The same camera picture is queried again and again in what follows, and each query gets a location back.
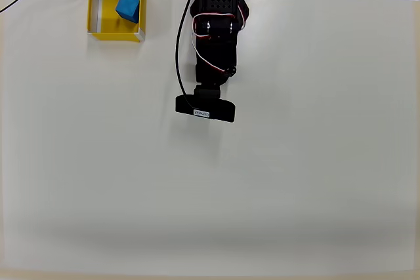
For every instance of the blue cube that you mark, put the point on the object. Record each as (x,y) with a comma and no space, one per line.
(128,8)

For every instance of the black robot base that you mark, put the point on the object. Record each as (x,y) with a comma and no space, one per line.
(246,14)

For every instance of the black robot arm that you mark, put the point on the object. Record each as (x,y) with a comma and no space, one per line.
(216,47)

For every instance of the yellow open box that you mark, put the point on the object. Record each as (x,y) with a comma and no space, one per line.
(115,36)

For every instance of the black bar webcam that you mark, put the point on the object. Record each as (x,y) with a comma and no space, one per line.
(210,109)

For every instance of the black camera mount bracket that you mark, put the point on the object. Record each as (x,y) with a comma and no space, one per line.
(206,91)

